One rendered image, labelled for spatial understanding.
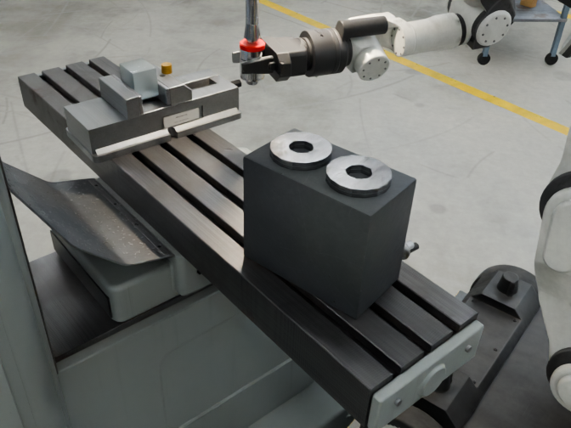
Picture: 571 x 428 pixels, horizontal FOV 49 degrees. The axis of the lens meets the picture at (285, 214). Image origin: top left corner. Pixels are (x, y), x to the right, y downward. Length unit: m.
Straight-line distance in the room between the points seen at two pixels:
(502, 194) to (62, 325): 2.26
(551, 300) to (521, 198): 1.85
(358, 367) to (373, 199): 0.22
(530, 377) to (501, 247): 1.34
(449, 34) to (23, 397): 1.02
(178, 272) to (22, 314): 0.30
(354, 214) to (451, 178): 2.28
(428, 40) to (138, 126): 0.60
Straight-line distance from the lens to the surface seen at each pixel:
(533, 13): 4.54
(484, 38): 1.37
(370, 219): 0.81
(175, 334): 1.29
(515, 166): 3.30
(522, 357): 1.47
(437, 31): 1.34
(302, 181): 0.86
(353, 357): 0.88
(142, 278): 1.17
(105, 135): 1.28
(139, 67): 1.32
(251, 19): 1.17
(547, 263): 1.13
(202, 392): 1.49
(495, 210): 2.93
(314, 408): 1.74
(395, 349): 0.90
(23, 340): 1.05
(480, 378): 1.37
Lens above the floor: 1.59
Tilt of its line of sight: 36 degrees down
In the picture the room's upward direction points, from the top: 2 degrees clockwise
